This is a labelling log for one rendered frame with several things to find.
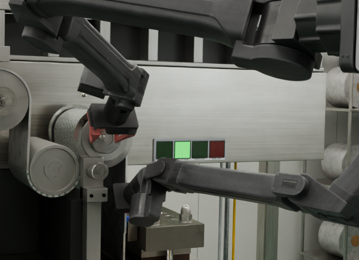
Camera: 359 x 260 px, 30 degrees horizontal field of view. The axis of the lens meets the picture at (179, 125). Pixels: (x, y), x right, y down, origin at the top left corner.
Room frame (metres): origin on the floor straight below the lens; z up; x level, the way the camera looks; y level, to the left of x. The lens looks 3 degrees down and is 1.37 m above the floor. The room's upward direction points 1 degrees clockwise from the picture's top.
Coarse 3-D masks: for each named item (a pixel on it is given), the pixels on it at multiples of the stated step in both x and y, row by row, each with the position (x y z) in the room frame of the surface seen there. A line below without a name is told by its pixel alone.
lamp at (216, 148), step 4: (212, 144) 2.10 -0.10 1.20; (216, 144) 2.11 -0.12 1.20; (220, 144) 2.11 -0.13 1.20; (212, 148) 2.10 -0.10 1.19; (216, 148) 2.11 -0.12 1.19; (220, 148) 2.11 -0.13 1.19; (212, 152) 2.10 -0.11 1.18; (216, 152) 2.11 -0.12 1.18; (220, 152) 2.11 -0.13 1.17; (212, 156) 2.10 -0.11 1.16; (216, 156) 2.11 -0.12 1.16; (220, 156) 2.11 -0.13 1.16
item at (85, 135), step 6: (84, 126) 1.59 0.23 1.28; (84, 132) 1.59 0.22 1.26; (84, 138) 1.59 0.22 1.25; (84, 144) 1.59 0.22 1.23; (120, 144) 1.62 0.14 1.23; (84, 150) 1.59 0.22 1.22; (90, 150) 1.59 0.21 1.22; (120, 150) 1.62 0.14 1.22; (90, 156) 1.59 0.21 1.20; (102, 156) 1.61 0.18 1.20; (108, 156) 1.61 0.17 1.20; (114, 156) 1.62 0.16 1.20
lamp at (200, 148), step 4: (196, 144) 2.08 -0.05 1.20; (200, 144) 2.08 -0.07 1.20; (204, 144) 2.09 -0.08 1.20; (196, 148) 2.08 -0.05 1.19; (200, 148) 2.08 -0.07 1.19; (204, 148) 2.09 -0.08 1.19; (196, 152) 2.08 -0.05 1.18; (200, 152) 2.08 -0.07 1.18; (204, 152) 2.09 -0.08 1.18; (196, 156) 2.08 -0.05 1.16; (200, 156) 2.08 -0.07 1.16; (204, 156) 2.09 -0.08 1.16
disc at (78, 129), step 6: (84, 114) 1.59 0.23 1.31; (84, 120) 1.59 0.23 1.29; (78, 126) 1.59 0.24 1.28; (78, 132) 1.59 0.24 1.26; (78, 138) 1.59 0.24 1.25; (78, 144) 1.59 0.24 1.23; (126, 144) 1.64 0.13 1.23; (78, 150) 1.59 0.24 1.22; (126, 150) 1.64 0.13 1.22; (84, 156) 1.59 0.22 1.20; (120, 156) 1.63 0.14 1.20; (108, 162) 1.62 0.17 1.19; (114, 162) 1.62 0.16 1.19
